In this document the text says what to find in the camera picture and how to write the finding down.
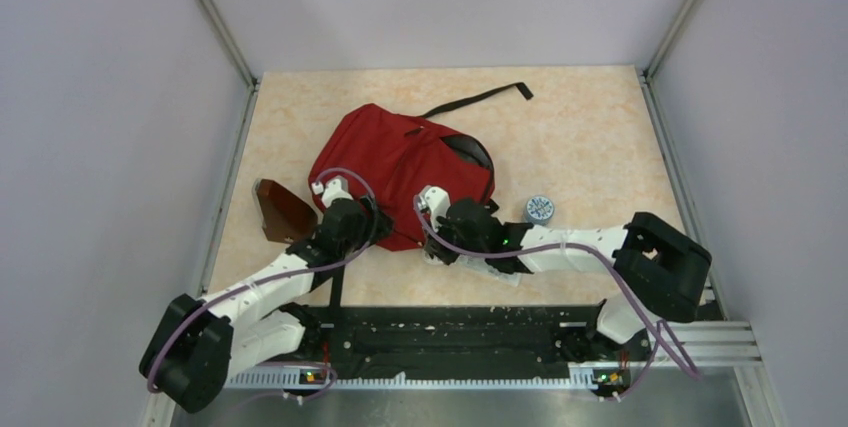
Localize red student backpack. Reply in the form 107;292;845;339
308;82;533;252

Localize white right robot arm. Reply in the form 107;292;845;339
414;189;712;359

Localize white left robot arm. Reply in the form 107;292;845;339
139;197;394;413

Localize clear plastic protractor packet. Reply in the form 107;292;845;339
457;256;521;287

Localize brown leather case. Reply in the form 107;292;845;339
253;178;318;244

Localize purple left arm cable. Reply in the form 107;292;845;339
145;167;379;404

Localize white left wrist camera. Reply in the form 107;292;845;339
310;176;353;210

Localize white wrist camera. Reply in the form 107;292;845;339
415;185;451;230
310;176;353;210

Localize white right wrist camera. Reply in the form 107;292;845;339
415;185;451;230

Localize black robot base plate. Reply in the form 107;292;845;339
257;303;654;386

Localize aluminium frame rail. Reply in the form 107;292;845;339
155;308;783;426

